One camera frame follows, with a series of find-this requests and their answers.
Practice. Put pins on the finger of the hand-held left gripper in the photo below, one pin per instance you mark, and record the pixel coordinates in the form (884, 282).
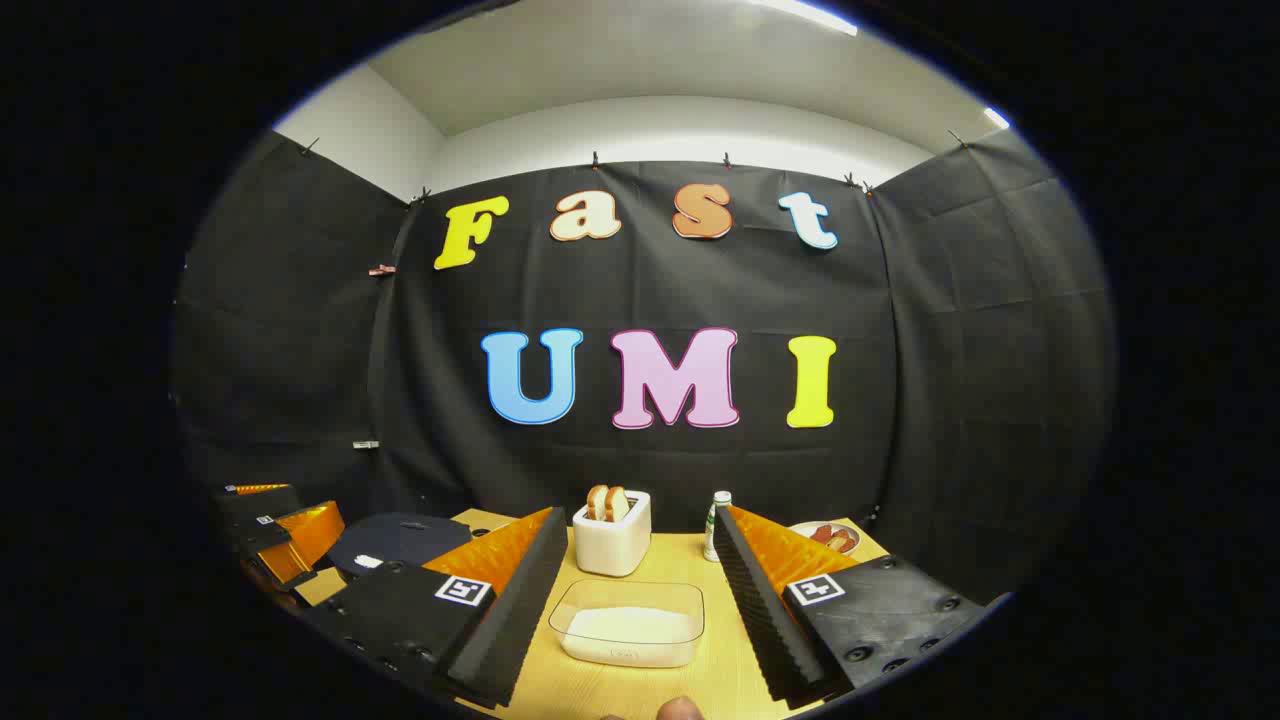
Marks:
(258, 498)
(310, 535)

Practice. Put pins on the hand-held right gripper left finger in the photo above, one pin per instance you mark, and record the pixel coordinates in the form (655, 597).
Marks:
(520, 610)

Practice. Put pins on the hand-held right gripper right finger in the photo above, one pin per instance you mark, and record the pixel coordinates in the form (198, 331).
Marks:
(760, 620)

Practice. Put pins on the dark blue rice cooker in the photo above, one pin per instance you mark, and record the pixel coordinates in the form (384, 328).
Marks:
(400, 538)

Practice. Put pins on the clear plastic box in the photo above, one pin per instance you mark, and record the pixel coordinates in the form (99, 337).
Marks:
(580, 600)

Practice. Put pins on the white plate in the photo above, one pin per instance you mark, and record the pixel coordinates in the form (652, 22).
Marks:
(800, 527)

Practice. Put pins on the white milk bottle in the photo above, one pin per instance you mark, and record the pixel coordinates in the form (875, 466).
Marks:
(714, 525)

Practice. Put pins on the white toaster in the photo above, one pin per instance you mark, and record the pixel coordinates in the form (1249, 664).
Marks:
(612, 548)

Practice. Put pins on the toasted bread slice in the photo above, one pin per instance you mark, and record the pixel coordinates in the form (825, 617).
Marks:
(596, 503)
(619, 505)

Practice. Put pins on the black backdrop cloth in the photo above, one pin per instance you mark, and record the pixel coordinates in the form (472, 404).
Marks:
(700, 280)

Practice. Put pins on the ceiling light strip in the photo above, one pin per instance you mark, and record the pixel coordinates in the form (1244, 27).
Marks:
(996, 117)
(805, 14)

